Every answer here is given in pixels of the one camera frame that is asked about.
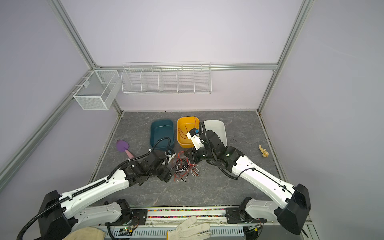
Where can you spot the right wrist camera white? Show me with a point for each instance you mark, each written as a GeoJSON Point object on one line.
{"type": "Point", "coordinates": [194, 136]}

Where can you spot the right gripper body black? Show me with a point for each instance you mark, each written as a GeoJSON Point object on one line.
{"type": "Point", "coordinates": [198, 155]}

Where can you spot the small white mesh basket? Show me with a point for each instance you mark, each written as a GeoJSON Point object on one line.
{"type": "Point", "coordinates": [99, 90]}

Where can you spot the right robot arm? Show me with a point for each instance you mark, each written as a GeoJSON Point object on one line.
{"type": "Point", "coordinates": [293, 202]}

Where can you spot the teal plastic bin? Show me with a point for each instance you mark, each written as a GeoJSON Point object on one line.
{"type": "Point", "coordinates": [160, 129]}

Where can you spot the white plastic bin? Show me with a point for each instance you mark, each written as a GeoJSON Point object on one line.
{"type": "Point", "coordinates": [219, 128]}

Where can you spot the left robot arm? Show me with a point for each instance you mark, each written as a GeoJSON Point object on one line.
{"type": "Point", "coordinates": [57, 216]}

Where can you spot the yellow plastic bin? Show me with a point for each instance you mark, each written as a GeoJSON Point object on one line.
{"type": "Point", "coordinates": [184, 125]}

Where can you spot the white work glove centre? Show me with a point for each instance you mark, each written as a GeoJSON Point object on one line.
{"type": "Point", "coordinates": [188, 230]}

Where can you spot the long white wire basket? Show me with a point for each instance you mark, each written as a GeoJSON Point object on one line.
{"type": "Point", "coordinates": [166, 78]}

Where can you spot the purple pink scoop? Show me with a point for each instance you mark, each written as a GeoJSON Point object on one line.
{"type": "Point", "coordinates": [123, 147]}

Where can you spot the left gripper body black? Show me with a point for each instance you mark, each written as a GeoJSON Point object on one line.
{"type": "Point", "coordinates": [162, 173]}

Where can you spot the beige toy figure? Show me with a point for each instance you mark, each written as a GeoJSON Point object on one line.
{"type": "Point", "coordinates": [264, 152]}

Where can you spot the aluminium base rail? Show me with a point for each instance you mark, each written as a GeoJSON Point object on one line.
{"type": "Point", "coordinates": [121, 217]}

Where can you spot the cream work glove left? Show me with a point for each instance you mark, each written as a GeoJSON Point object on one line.
{"type": "Point", "coordinates": [88, 233]}

